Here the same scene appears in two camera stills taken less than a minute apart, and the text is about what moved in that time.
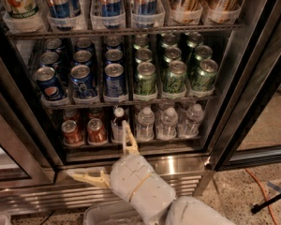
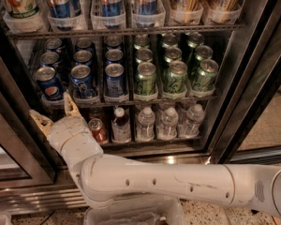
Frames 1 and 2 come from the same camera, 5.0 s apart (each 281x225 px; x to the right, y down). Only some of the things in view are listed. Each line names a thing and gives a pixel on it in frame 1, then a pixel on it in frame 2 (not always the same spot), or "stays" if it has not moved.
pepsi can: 49,84 stays
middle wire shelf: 126,103 stays
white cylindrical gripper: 127,174 -> 66,130
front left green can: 145,86 stays
